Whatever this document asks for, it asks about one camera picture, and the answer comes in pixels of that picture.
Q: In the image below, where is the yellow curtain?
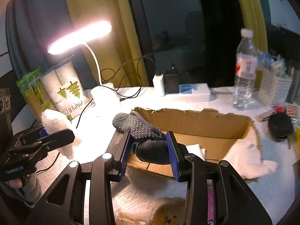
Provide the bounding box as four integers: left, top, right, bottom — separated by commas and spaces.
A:
62, 0, 150, 88

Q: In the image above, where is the white charger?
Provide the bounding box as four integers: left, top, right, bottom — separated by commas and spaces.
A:
153, 74, 166, 97

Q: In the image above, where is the white box with blue label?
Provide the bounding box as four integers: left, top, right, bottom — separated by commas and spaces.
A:
179, 83, 211, 102

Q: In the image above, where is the grey curtain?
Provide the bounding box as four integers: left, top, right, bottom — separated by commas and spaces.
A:
5, 0, 92, 85

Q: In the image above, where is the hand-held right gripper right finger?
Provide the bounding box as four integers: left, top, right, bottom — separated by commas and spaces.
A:
165, 131, 273, 225

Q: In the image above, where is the cardboard box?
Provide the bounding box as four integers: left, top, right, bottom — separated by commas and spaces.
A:
125, 107, 262, 182

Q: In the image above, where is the white woven basket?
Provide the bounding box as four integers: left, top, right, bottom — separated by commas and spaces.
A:
258, 67, 293, 108

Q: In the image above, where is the person's left hand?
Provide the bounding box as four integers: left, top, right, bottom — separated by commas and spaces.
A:
7, 178, 25, 189

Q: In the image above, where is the white folded cloth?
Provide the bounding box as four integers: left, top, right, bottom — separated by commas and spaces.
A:
186, 143, 207, 163

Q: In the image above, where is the grey dotted sock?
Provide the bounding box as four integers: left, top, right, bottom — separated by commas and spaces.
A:
112, 111, 170, 165

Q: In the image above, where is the black cable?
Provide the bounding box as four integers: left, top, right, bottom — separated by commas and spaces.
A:
75, 53, 174, 130

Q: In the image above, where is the brown plush toy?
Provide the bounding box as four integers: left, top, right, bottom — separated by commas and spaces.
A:
152, 197, 188, 225

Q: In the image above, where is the black power adapter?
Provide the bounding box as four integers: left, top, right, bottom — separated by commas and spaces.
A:
164, 69, 180, 94

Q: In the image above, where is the green topped cup pack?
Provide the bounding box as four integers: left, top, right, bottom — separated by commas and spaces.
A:
16, 68, 55, 120

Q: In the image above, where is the white fluffy sock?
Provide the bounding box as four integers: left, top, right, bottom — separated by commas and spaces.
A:
41, 108, 82, 160

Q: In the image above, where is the white paper cup pack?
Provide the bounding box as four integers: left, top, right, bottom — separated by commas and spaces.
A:
40, 60, 87, 120

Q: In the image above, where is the white desk lamp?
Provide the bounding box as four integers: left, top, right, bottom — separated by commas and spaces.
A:
47, 21, 120, 117

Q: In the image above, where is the clear plastic water bottle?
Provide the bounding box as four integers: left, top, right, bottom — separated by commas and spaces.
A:
232, 28, 259, 111

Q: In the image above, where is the beige tag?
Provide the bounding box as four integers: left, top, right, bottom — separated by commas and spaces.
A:
255, 111, 276, 123

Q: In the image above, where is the red patterned card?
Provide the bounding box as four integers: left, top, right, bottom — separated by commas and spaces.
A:
284, 105, 300, 118

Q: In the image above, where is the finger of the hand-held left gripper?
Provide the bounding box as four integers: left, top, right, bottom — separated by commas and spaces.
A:
14, 125, 51, 143
9, 128, 76, 161

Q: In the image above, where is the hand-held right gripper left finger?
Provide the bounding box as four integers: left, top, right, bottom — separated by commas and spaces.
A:
30, 131, 132, 225

